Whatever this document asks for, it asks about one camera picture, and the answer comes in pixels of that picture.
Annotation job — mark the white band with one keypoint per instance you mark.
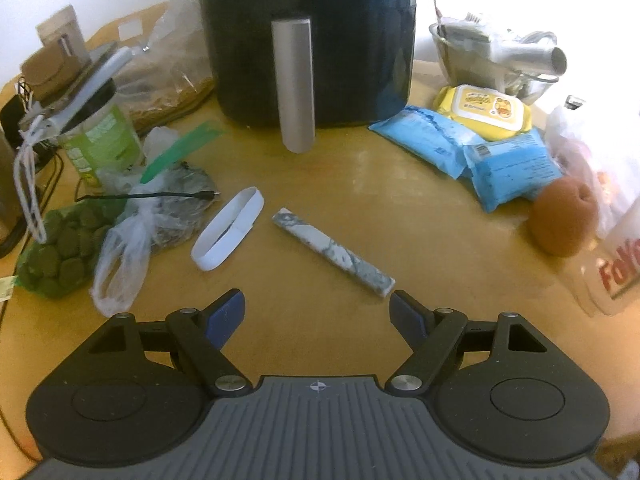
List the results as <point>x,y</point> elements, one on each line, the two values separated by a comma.
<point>220,240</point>

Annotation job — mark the marble-patterned stick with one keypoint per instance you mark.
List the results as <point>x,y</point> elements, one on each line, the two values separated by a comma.
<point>335,252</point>

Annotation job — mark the green label jar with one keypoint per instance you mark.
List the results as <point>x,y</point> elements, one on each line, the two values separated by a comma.
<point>102,140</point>

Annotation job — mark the clear bread bag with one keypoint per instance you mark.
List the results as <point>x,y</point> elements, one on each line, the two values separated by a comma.
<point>170,70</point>

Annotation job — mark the glass bowl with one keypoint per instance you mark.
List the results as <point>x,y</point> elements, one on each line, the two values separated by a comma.
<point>455,60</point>

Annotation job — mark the yellow wipes pack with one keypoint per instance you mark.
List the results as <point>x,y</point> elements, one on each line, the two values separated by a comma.
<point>482,110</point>

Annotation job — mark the black air fryer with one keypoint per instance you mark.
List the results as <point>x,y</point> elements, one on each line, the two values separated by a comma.
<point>310,35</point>

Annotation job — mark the silver hair dryer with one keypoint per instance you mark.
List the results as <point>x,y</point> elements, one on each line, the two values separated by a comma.
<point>525,55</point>

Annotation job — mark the white plastic bag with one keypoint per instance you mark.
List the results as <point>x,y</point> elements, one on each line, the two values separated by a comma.
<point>580,145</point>

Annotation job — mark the clear plastic bag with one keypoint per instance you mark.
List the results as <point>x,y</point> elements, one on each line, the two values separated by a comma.
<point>122,260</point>

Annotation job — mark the green zip bag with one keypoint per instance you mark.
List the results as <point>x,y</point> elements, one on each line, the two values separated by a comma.
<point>182,210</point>

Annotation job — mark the brown paper bag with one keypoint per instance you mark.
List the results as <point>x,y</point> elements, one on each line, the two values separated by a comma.
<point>55,55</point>

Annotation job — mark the mesh bag of green balls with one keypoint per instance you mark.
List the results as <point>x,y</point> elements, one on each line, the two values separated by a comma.
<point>60,255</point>

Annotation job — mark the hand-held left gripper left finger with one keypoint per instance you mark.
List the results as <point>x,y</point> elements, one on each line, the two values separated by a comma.
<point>227,317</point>

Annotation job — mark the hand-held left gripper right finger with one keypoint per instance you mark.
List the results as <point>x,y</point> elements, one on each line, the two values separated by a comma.
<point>407,320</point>

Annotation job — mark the brown pear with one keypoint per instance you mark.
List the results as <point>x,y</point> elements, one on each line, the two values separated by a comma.
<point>562,217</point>

